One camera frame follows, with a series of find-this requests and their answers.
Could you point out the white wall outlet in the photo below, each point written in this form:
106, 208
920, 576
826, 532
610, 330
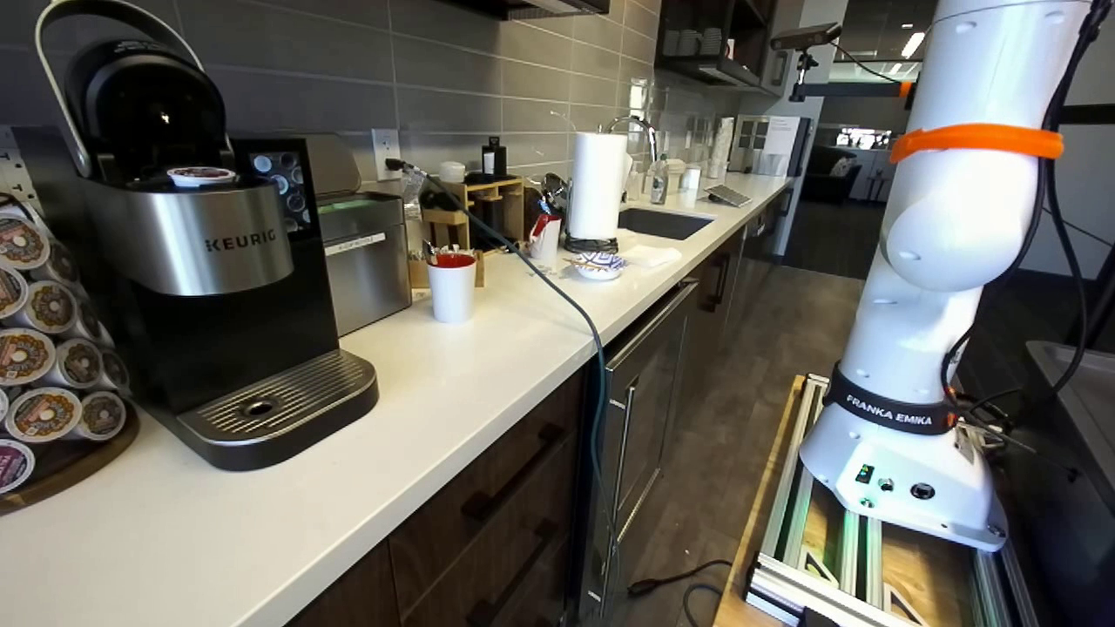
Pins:
388, 151

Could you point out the chrome faucet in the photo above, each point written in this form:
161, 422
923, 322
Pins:
643, 126

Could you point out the wooden cart with aluminium frame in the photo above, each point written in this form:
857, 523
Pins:
857, 568

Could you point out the white coffee pod in brewer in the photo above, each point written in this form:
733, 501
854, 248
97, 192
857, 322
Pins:
203, 176

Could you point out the dark wall shelf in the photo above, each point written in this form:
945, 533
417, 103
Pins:
714, 71

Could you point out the wooden condiment organizer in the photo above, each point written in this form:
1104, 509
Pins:
448, 229

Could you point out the small black bottle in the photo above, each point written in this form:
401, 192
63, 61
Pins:
495, 162

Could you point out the white cup holding pens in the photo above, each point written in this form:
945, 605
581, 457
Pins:
543, 245

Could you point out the dark wooden counter cabinet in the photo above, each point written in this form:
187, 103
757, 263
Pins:
489, 546

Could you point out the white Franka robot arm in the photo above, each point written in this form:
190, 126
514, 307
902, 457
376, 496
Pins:
942, 230

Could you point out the grey dishwasher front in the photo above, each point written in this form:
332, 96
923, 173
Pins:
647, 429

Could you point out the white cup with red rim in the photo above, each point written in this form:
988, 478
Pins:
449, 293

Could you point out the dark side table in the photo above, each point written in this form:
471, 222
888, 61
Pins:
1075, 501

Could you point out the coffee pod carousel rack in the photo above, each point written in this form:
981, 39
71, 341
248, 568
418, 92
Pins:
71, 457

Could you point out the black silver Keurig coffee machine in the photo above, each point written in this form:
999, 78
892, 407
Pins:
219, 316

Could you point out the stainless steel box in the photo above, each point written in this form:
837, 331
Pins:
368, 273

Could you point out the white paper towel roll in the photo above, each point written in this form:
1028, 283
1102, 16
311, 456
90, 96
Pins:
597, 187

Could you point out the dark kitchen sink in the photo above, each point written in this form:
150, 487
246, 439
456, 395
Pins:
663, 225

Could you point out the small white cup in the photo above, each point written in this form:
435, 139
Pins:
692, 184

